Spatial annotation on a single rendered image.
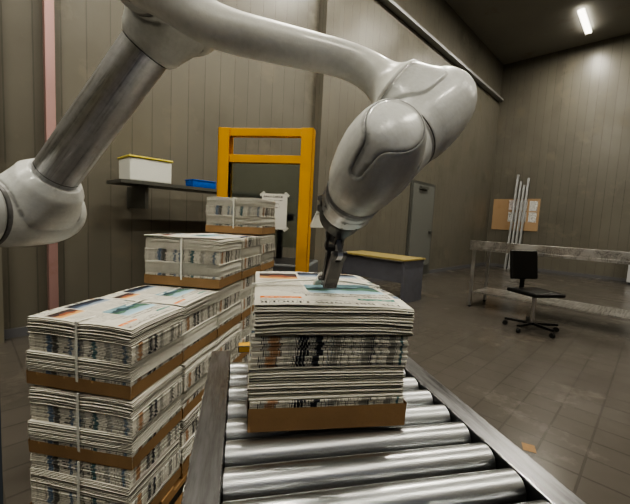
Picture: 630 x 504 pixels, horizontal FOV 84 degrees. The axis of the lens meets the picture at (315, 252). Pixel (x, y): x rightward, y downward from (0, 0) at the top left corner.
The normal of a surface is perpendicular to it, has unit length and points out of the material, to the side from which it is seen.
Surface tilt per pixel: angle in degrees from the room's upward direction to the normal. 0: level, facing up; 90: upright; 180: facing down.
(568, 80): 90
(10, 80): 90
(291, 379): 90
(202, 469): 0
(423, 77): 57
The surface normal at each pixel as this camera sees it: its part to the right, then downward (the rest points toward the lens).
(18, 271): 0.71, 0.10
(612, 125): -0.70, 0.03
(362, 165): -0.62, 0.57
